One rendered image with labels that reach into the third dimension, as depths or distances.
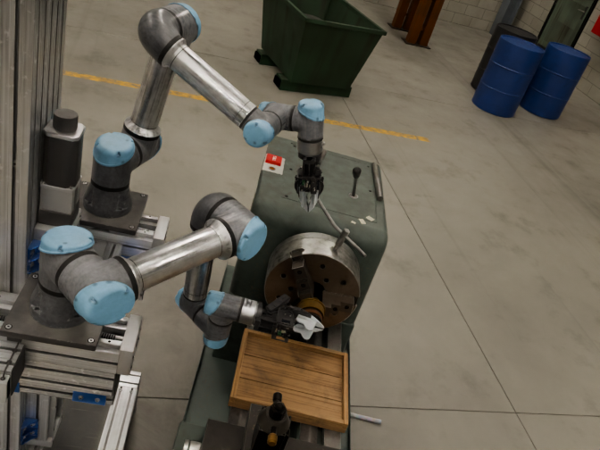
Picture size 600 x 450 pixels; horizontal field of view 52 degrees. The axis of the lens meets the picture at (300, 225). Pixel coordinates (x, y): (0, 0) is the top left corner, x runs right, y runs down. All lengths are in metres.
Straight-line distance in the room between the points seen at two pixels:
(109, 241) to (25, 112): 0.64
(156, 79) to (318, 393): 1.08
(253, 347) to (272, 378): 0.13
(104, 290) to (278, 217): 0.82
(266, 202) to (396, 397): 1.66
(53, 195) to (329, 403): 1.01
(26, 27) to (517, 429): 3.05
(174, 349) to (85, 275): 1.82
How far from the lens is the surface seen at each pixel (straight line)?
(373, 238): 2.08
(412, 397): 3.43
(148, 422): 2.90
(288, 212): 2.05
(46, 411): 2.26
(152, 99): 1.93
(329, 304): 1.95
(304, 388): 1.97
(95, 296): 1.39
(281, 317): 1.82
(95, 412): 2.65
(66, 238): 1.50
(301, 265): 1.90
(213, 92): 1.67
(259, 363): 1.99
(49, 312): 1.59
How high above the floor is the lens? 2.29
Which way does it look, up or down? 32 degrees down
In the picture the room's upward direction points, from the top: 18 degrees clockwise
